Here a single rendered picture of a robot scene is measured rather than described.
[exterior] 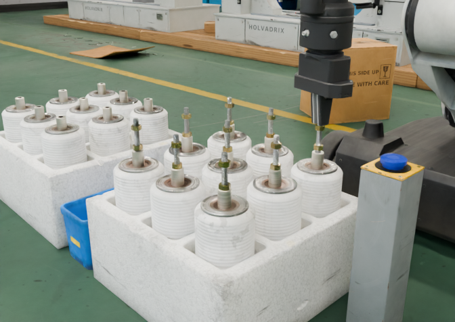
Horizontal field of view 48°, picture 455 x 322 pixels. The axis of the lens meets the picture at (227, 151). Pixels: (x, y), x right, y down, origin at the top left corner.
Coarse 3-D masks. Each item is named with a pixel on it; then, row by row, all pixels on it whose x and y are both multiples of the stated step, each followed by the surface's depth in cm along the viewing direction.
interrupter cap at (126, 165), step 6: (144, 156) 99; (120, 162) 96; (126, 162) 96; (132, 162) 97; (144, 162) 97; (150, 162) 97; (156, 162) 96; (120, 168) 94; (126, 168) 94; (132, 168) 94; (138, 168) 94; (144, 168) 94; (150, 168) 93
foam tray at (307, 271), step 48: (96, 240) 100; (144, 240) 86; (192, 240) 84; (288, 240) 84; (336, 240) 92; (144, 288) 90; (192, 288) 78; (240, 288) 75; (288, 288) 85; (336, 288) 96
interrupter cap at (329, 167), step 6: (300, 162) 96; (306, 162) 97; (324, 162) 97; (330, 162) 97; (300, 168) 94; (306, 168) 94; (312, 168) 94; (324, 168) 94; (330, 168) 94; (336, 168) 93; (312, 174) 92; (318, 174) 92; (324, 174) 92
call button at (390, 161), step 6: (384, 156) 78; (390, 156) 78; (396, 156) 78; (402, 156) 78; (384, 162) 77; (390, 162) 76; (396, 162) 76; (402, 162) 76; (390, 168) 77; (396, 168) 77; (402, 168) 77
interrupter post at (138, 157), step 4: (132, 152) 94; (136, 152) 94; (140, 152) 94; (132, 156) 95; (136, 156) 94; (140, 156) 94; (136, 160) 95; (140, 160) 95; (136, 164) 95; (140, 164) 95; (144, 164) 96
